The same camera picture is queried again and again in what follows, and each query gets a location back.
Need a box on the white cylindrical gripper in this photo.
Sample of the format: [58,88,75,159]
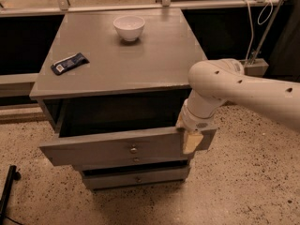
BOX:
[175,100,216,155]

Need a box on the grey top drawer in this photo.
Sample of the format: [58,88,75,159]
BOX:
[38,125,218,167]

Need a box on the grey drawer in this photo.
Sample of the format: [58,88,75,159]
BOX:
[82,166,189,190]
[73,157,190,171]
[38,125,218,167]

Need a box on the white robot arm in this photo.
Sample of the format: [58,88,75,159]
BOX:
[176,59,300,155]

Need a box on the grey wooden drawer cabinet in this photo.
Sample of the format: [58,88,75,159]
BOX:
[30,8,206,179]

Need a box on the grey bottom drawer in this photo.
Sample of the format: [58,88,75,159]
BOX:
[82,166,189,190]

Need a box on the grey middle drawer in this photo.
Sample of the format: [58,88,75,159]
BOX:
[73,157,190,171]

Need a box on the white ceramic bowl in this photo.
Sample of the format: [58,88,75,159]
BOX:
[113,15,145,41]

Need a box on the dark blue snack wrapper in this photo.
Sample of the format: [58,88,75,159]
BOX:
[51,52,89,76]

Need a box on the diagonal metal strut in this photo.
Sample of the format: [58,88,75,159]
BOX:
[245,0,285,64]

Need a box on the black stand leg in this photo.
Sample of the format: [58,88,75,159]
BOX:
[0,165,21,225]

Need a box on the white hanging cable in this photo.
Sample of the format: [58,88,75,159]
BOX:
[243,0,274,64]

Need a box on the metal railing frame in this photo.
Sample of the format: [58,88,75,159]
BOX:
[0,0,290,98]

